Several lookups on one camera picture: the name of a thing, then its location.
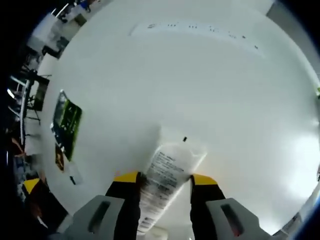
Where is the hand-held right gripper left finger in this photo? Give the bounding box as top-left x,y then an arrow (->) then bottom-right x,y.
64,170 -> 143,240

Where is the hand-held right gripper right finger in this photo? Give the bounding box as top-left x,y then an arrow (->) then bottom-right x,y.
189,173 -> 272,240

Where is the tall white skincare tube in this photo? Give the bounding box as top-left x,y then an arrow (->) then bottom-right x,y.
137,139 -> 209,237

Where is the large green skincare sachet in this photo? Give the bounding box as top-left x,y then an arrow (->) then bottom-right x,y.
49,89 -> 83,162

